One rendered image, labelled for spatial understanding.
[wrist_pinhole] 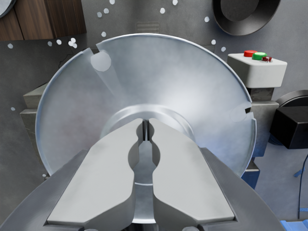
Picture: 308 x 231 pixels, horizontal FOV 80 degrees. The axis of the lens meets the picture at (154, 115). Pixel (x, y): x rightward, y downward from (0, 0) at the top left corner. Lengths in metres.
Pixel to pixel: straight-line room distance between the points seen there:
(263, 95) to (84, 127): 0.37
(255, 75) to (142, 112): 0.27
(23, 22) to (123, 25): 0.43
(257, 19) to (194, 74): 0.87
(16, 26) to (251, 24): 0.94
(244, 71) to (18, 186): 1.63
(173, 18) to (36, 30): 0.59
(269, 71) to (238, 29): 0.62
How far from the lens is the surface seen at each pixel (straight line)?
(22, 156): 1.52
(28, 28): 0.74
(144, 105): 0.23
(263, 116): 0.46
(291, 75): 1.29
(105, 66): 0.22
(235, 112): 0.26
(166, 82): 0.22
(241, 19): 1.08
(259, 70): 0.43
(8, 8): 0.74
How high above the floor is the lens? 0.99
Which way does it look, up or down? 63 degrees down
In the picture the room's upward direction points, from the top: 177 degrees clockwise
